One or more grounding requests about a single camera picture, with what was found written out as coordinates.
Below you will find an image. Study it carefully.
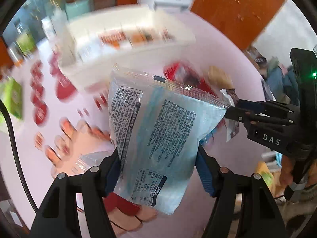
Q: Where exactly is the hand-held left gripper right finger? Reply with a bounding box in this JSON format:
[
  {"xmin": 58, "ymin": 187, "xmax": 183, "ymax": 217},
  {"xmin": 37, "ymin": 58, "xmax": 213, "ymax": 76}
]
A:
[{"xmin": 195, "ymin": 144, "xmax": 290, "ymax": 238}]

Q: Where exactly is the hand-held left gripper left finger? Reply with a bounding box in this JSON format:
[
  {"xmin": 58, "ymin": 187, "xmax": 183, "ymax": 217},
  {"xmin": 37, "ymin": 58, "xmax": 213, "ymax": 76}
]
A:
[{"xmin": 30, "ymin": 147, "xmax": 122, "ymax": 238}]

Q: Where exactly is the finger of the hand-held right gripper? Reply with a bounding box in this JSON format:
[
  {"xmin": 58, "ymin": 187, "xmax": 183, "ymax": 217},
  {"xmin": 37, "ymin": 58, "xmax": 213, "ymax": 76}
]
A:
[
  {"xmin": 223, "ymin": 107, "xmax": 298, "ymax": 126},
  {"xmin": 237, "ymin": 99, "xmax": 301, "ymax": 115}
]

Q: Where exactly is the large light blue snack bag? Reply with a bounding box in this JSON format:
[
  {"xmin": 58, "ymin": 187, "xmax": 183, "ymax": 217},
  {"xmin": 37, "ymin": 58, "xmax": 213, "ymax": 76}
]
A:
[{"xmin": 107, "ymin": 64, "xmax": 230, "ymax": 216}]

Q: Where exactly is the white plastic storage box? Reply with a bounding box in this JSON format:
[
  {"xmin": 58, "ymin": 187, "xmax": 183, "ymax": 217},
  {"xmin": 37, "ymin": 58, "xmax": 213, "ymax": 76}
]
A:
[{"xmin": 58, "ymin": 3, "xmax": 197, "ymax": 91}]

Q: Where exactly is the person's right hand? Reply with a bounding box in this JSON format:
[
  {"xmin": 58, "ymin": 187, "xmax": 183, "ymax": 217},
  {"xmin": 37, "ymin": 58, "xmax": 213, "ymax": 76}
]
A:
[{"xmin": 279, "ymin": 155, "xmax": 297, "ymax": 188}]

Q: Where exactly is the small blue snack packet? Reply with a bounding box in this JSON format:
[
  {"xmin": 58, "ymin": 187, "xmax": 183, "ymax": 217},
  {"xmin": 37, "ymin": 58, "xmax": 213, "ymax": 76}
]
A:
[{"xmin": 199, "ymin": 130, "xmax": 217, "ymax": 146}]

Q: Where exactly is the blue denim clothing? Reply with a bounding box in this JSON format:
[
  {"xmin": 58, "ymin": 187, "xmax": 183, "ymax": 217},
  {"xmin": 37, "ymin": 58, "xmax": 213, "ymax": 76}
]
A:
[{"xmin": 266, "ymin": 56, "xmax": 300, "ymax": 105}]

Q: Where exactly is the yellow rice crisp pack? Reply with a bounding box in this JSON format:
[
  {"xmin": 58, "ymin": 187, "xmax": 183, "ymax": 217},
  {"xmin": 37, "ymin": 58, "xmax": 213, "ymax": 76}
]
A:
[{"xmin": 207, "ymin": 65, "xmax": 235, "ymax": 90}]

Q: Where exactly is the cardboard box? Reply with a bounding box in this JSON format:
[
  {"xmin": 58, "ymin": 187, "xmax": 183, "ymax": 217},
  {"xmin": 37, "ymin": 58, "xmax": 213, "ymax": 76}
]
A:
[{"xmin": 244, "ymin": 46, "xmax": 268, "ymax": 65}]

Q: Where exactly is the dark snack packet red label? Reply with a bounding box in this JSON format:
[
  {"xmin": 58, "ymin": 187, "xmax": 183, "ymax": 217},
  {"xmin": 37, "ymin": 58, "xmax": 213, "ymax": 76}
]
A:
[{"xmin": 181, "ymin": 64, "xmax": 202, "ymax": 85}]

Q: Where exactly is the wooden shelf cabinet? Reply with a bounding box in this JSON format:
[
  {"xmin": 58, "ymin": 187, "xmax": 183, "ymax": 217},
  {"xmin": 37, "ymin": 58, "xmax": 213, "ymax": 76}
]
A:
[{"xmin": 190, "ymin": 0, "xmax": 289, "ymax": 50}]

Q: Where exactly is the orange cake snack pack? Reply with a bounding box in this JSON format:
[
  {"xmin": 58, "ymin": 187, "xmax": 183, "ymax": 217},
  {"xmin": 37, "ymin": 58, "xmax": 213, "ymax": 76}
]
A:
[{"xmin": 131, "ymin": 32, "xmax": 149, "ymax": 43}]

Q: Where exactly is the green tissue box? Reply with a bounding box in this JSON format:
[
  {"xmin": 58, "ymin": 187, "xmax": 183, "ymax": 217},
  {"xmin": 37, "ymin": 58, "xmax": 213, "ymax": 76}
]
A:
[{"xmin": 0, "ymin": 79, "xmax": 24, "ymax": 122}]

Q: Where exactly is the small metal can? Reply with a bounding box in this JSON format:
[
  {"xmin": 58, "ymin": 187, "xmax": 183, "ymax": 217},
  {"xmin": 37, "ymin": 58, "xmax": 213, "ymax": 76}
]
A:
[{"xmin": 8, "ymin": 42, "xmax": 24, "ymax": 65}]

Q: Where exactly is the glass bottle green label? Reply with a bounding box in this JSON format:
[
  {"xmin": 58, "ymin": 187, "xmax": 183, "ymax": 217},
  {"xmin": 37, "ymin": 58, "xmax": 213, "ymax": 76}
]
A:
[{"xmin": 16, "ymin": 23, "xmax": 36, "ymax": 56}]

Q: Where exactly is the white plastic jug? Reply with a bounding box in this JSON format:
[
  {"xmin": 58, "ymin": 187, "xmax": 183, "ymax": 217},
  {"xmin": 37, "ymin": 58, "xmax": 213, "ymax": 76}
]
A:
[{"xmin": 42, "ymin": 7, "xmax": 67, "ymax": 38}]

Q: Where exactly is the teal thermos brown lid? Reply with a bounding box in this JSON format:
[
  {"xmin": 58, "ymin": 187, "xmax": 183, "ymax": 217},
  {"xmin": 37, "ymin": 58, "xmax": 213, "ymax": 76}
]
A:
[{"xmin": 65, "ymin": 0, "xmax": 90, "ymax": 22}]

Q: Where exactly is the black cable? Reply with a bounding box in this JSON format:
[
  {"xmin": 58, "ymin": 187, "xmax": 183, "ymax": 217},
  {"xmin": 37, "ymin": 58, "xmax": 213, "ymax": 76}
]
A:
[{"xmin": 0, "ymin": 100, "xmax": 39, "ymax": 215}]

